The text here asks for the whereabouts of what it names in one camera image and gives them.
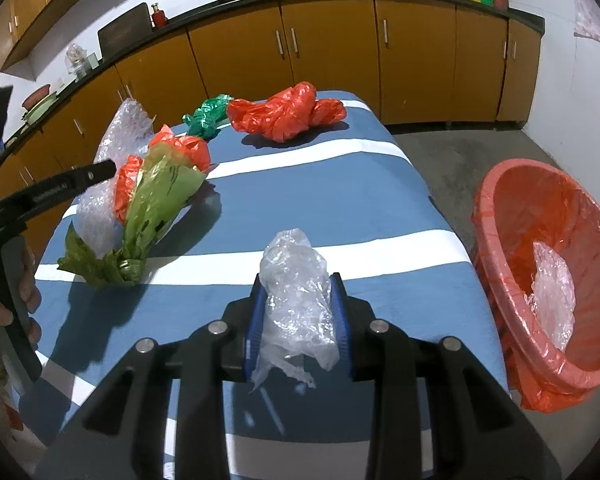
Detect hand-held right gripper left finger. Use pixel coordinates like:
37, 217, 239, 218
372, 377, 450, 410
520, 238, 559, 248
35, 274, 266, 480

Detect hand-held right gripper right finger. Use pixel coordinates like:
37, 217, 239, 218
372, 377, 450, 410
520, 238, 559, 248
330, 272, 563, 480

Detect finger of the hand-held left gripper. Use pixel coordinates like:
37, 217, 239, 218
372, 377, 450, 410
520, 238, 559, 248
0, 160, 117, 222

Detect clear plastic bag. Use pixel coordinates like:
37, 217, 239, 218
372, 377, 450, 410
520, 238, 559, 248
250, 228, 341, 393

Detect tall bubble wrap sheet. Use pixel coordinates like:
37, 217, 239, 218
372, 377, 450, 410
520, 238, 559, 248
75, 99, 156, 261

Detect red plastic mesh basket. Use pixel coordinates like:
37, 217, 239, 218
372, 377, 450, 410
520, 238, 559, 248
472, 159, 600, 413

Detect orange plastic bin liner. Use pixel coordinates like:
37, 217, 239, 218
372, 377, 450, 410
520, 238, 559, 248
472, 160, 600, 413

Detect green plastic basin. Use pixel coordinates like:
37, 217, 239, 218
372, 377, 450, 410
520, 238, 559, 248
22, 94, 60, 122

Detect olive green plastic bag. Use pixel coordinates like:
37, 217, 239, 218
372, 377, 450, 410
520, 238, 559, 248
56, 147, 206, 288

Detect pink plastic basin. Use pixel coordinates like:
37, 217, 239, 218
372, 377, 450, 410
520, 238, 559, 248
22, 85, 52, 108

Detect white red printed garment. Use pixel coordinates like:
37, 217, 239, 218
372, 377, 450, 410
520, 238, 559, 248
0, 385, 48, 466

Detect glass jar with plastic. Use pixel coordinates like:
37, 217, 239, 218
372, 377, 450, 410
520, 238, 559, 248
65, 42, 101, 80

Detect large orange plastic bag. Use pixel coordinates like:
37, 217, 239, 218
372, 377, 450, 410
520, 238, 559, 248
114, 127, 212, 226

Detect blue white striped tablecloth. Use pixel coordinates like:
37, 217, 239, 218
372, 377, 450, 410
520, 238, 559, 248
17, 91, 511, 480

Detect small green plastic bag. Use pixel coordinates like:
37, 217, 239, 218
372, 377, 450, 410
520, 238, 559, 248
182, 94, 235, 141

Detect dark wooden cutting board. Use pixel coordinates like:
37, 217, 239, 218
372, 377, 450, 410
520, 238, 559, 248
97, 2, 153, 63

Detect crumpled red plastic bag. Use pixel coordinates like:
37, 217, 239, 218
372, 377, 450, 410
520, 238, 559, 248
226, 81, 347, 143

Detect wooden base cabinets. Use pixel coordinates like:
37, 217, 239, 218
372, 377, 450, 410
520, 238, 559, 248
0, 0, 543, 221

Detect wooden wall cabinets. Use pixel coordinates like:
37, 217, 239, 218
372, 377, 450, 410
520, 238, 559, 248
0, 0, 131, 71

